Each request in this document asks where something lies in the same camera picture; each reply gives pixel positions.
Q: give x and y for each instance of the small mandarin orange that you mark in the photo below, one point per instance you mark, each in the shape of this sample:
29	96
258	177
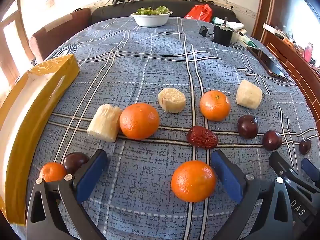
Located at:
52	172

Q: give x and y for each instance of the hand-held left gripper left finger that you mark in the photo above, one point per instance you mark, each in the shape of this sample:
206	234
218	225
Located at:
91	177

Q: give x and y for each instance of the small black adapter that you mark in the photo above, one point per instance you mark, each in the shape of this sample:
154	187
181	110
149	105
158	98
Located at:
203	30

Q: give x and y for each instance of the black sofa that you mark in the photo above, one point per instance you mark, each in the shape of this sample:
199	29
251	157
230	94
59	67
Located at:
112	11

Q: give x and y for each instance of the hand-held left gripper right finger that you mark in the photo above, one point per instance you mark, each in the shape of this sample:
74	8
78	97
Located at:
226	175

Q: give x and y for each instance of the dark purple plum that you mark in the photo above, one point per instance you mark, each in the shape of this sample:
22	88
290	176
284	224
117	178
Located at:
248	126
305	146
73	161
272	140

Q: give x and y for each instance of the red plastic bag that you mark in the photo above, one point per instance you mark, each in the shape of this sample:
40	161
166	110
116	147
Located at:
198	12

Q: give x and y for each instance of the white green packet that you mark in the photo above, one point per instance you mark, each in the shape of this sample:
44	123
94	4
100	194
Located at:
233	25

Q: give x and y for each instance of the black smartphone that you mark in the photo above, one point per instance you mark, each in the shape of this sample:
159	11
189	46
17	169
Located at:
268	63

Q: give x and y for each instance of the yellow cardboard box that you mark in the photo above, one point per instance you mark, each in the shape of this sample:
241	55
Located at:
50	65

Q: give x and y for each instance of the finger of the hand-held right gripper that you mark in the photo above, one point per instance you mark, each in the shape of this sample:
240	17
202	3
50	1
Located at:
280	165
310	167

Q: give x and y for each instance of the red jujube date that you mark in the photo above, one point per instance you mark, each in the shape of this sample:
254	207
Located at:
202	137

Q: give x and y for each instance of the brown chair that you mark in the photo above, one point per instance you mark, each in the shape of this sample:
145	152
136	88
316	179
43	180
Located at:
57	32

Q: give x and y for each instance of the green vegetables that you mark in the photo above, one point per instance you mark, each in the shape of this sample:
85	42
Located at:
153	10

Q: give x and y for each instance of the white bowl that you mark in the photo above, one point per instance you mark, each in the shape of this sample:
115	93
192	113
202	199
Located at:
151	20

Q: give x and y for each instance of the blue plaid blanket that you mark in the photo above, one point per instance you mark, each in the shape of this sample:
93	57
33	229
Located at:
150	55

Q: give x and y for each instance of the white crumpled packaging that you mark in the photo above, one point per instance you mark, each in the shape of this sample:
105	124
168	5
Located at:
243	38

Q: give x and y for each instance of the wooden cabinet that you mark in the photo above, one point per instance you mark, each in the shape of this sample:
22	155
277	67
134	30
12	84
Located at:
282	47

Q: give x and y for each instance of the wooden window frame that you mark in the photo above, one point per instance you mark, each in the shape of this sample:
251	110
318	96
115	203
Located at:
11	55

